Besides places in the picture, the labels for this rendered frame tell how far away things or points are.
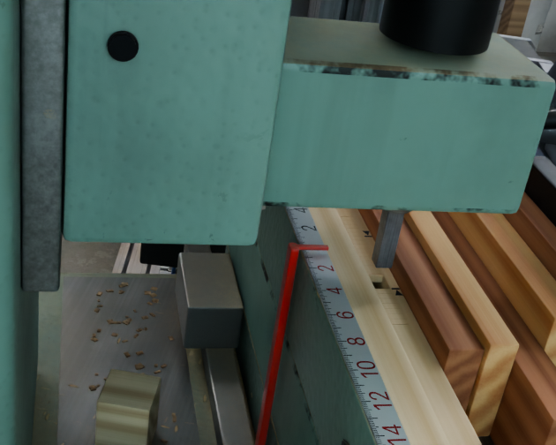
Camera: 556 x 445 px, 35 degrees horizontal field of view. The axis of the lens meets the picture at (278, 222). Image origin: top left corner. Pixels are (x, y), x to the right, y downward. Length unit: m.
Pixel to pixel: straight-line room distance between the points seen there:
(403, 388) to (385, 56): 0.15
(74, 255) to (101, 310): 1.57
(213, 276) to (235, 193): 0.27
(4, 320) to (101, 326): 0.32
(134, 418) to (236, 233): 0.19
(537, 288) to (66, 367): 0.32
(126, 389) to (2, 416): 0.18
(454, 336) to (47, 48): 0.23
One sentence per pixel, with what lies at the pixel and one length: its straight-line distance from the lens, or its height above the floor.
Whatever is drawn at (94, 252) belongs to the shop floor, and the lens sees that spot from 2.25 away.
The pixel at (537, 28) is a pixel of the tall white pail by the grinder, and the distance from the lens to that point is 4.06.
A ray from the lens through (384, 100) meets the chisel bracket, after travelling 0.39.
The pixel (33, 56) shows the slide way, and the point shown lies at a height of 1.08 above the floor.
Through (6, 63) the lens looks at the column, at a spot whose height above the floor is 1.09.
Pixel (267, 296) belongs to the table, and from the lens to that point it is 0.54.
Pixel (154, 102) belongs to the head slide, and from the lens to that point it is 0.34.
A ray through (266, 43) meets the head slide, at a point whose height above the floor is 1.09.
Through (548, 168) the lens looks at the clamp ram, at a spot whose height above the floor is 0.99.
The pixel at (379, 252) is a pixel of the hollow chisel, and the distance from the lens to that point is 0.47.
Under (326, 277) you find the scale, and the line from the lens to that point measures 0.44.
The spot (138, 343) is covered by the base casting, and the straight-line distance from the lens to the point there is 0.64.
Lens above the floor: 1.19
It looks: 29 degrees down
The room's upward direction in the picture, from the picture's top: 9 degrees clockwise
